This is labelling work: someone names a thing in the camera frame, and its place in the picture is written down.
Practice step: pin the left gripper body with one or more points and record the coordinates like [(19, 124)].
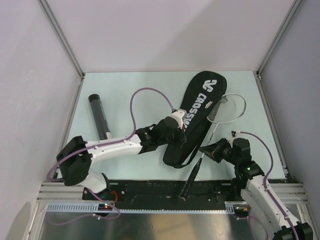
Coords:
[(175, 138)]

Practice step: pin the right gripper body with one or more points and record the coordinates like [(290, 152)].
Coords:
[(226, 153)]

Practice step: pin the badminton racket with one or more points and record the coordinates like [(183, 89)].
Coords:
[(227, 110)]

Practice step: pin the black racket bag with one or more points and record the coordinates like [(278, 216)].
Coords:
[(202, 94)]

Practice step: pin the black shuttlecock tube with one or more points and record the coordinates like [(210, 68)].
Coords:
[(99, 117)]

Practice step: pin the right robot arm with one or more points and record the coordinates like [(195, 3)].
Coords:
[(268, 217)]

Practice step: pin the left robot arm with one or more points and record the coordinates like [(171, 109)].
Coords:
[(78, 156)]

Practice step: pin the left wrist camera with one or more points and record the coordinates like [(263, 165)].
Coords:
[(179, 116)]

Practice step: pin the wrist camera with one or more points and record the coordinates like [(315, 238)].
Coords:
[(236, 134), (179, 116)]

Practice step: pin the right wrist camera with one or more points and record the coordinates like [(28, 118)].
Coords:
[(236, 134)]

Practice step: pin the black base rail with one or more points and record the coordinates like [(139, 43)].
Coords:
[(165, 193)]

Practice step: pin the white slotted cable duct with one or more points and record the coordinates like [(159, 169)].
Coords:
[(228, 207)]

